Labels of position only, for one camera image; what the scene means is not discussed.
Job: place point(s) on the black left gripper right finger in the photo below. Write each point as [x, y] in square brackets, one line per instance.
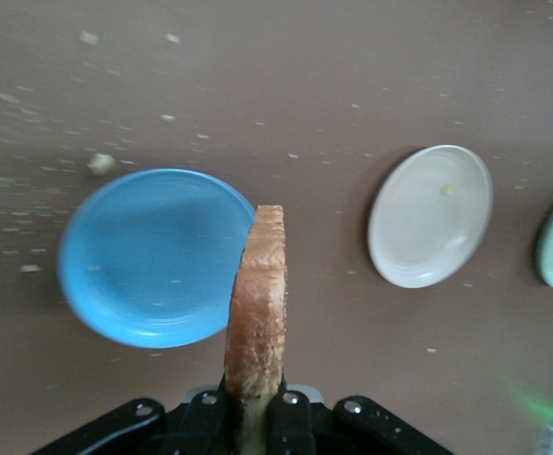
[290, 426]

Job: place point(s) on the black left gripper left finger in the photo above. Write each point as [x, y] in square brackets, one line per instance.
[195, 426]

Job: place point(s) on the large bread crumb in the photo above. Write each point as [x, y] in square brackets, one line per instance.
[100, 164]

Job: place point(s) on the beige plate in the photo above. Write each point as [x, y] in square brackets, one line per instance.
[423, 237]

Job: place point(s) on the brown bread slice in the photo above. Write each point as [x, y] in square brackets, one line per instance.
[257, 308]

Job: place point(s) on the blue plate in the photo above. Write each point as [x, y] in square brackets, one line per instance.
[152, 265]

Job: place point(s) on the small yellowish bread crumb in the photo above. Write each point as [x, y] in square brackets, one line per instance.
[447, 191]

